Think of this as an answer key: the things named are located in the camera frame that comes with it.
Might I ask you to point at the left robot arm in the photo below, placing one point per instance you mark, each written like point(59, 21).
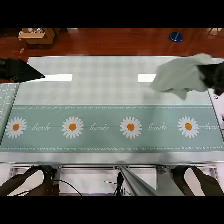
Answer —
point(16, 70)

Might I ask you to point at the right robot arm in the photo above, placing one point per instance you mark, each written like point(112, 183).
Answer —
point(213, 75)

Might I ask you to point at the silver frame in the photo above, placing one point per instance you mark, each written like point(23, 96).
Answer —
point(146, 186)

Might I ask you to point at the pale green shirt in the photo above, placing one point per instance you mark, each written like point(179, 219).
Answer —
point(176, 78)

